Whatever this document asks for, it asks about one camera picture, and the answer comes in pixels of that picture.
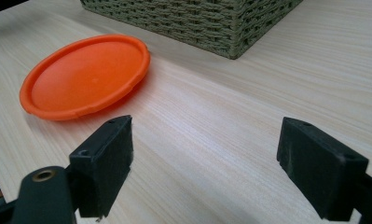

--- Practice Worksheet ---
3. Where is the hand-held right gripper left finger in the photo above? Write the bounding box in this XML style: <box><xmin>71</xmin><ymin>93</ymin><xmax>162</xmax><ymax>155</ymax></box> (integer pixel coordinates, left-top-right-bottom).
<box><xmin>68</xmin><ymin>114</ymin><xmax>134</xmax><ymax>219</ymax></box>

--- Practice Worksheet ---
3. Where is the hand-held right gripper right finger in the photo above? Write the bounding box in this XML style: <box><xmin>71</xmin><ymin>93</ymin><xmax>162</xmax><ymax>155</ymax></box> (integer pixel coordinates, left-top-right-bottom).
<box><xmin>276</xmin><ymin>117</ymin><xmax>370</xmax><ymax>222</ymax></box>

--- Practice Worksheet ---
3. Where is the orange plastic plate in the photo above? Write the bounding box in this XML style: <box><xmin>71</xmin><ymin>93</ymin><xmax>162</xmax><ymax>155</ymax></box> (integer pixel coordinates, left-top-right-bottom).
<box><xmin>19</xmin><ymin>34</ymin><xmax>152</xmax><ymax>121</ymax></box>

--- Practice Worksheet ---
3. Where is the green woven basket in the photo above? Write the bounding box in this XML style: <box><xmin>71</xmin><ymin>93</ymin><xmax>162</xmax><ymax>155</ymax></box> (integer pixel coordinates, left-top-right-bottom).
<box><xmin>79</xmin><ymin>0</ymin><xmax>304</xmax><ymax>61</ymax></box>

